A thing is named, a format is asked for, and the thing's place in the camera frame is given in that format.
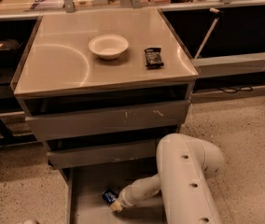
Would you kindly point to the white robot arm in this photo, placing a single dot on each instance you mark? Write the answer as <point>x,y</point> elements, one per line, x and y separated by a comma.
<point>184,163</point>

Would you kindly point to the grey low shelf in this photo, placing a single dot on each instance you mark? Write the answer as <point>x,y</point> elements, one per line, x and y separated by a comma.
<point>230,65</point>

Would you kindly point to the grey middle drawer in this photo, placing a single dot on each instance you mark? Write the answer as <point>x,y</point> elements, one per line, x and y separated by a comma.
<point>91,155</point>

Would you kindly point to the blue pepsi can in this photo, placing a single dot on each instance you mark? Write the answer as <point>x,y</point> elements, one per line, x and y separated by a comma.
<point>109,195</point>

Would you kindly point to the black bag on shelf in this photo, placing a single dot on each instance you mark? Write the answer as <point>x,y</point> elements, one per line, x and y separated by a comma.
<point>9,53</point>

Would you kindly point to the grey open bottom drawer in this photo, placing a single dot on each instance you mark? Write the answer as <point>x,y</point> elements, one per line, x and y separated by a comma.
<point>89,183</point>

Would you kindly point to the grey top drawer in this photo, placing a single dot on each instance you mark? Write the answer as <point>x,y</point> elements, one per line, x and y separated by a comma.
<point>108,120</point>

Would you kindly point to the grey drawer cabinet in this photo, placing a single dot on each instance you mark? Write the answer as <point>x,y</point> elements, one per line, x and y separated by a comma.
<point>60,74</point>

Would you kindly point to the white paper bowl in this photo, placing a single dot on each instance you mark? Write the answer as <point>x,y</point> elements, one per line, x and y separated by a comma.
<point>108,47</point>

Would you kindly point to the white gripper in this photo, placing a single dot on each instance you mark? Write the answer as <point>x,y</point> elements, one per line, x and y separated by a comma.
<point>127,197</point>

